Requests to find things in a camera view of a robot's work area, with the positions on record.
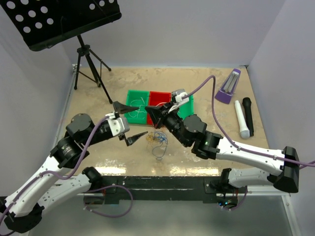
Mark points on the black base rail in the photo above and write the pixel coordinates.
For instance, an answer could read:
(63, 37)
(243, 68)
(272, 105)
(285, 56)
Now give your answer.
(154, 188)

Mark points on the red plastic bin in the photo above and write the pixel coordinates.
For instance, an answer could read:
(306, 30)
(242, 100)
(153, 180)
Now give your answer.
(158, 98)

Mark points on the green plastic bin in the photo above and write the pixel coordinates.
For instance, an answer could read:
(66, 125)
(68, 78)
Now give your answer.
(184, 110)
(138, 99)

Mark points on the right green plastic bin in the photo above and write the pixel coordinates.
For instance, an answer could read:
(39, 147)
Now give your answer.
(184, 110)

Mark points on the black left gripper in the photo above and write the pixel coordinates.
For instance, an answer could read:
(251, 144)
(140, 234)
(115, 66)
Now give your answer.
(122, 108)

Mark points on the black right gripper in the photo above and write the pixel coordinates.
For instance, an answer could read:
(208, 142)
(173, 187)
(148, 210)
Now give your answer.
(157, 112)

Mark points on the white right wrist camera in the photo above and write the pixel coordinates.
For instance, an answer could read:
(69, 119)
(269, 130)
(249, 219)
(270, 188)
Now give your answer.
(179, 97)

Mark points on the white microphone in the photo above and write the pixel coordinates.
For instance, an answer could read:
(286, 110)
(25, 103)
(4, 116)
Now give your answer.
(243, 129)

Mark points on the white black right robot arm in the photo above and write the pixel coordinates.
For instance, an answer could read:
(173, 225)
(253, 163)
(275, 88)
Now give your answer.
(278, 168)

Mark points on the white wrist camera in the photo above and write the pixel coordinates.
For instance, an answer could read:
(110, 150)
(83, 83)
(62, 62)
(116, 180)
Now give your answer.
(121, 124)
(179, 97)

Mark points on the black music stand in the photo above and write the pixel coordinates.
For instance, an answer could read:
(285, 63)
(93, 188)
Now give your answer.
(46, 23)

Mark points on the purple metronome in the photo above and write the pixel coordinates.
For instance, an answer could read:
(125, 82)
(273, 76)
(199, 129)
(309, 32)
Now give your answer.
(228, 88)

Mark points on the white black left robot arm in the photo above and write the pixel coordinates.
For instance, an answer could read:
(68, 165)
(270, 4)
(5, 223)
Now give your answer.
(54, 182)

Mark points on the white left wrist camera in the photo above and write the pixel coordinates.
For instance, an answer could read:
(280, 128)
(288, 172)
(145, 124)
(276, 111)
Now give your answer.
(121, 124)

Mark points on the left green plastic bin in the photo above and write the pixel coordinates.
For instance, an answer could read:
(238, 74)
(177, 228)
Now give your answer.
(138, 99)

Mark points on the black microphone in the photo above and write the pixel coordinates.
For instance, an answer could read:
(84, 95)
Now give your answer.
(248, 114)

